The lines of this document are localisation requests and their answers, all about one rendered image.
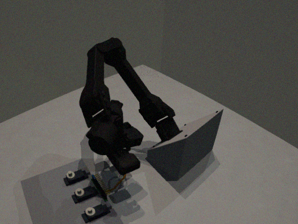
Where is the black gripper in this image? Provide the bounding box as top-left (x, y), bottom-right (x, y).
top-left (106, 130), bottom-right (140, 175)

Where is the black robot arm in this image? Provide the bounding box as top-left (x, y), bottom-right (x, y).
top-left (79, 38), bottom-right (182, 155)

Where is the black pin header strip with gold pins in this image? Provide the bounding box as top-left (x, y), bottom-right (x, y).
top-left (91, 175), bottom-right (108, 202)

